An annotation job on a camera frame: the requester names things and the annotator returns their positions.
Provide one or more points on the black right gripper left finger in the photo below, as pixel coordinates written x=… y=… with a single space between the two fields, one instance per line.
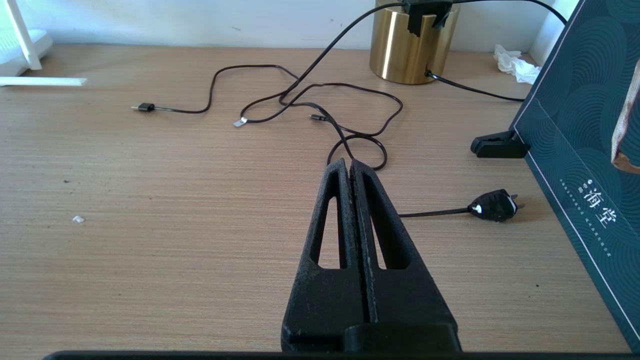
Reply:
x=320 y=300

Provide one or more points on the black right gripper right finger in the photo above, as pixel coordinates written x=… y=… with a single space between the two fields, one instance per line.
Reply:
x=405 y=300

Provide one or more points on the white router with four antennas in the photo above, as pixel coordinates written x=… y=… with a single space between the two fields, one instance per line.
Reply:
x=15 y=55

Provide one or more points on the black clip stand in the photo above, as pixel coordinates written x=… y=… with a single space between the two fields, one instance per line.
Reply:
x=500 y=146

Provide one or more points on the dark teal patterned board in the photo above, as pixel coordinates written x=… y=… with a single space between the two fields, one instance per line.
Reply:
x=575 y=125

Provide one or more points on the brass desk lamp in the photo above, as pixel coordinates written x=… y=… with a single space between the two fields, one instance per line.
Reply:
x=400 y=50

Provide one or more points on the tiny white scrap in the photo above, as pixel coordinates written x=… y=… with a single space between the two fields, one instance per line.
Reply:
x=78 y=219

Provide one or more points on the crumpled white tissue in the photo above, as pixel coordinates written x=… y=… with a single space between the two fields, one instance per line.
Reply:
x=520 y=67

